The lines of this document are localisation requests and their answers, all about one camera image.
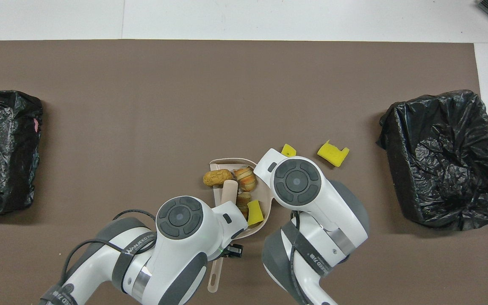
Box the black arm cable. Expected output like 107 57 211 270
60 209 158 305
288 211 312 305

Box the brown round bun toy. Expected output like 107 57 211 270
203 169 233 187

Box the beige plastic dustpan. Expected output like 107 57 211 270
207 158 275 293

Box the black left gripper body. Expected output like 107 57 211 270
221 244 244 259

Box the black bag lined bin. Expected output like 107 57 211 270
376 89 488 231

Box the orange striped croissant toy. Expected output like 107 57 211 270
233 166 258 192

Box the yellow notched sponge piece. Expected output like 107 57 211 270
317 140 350 168

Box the beige hand brush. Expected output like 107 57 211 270
221 180 239 208

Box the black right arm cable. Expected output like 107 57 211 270
288 211 312 305

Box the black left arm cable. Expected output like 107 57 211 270
60 209 158 305

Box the pale ridged pastry toy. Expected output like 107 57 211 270
236 191 253 219

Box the brown table mat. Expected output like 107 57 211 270
0 40 488 305

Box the yellow wedge sponge piece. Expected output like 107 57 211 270
247 200 265 227

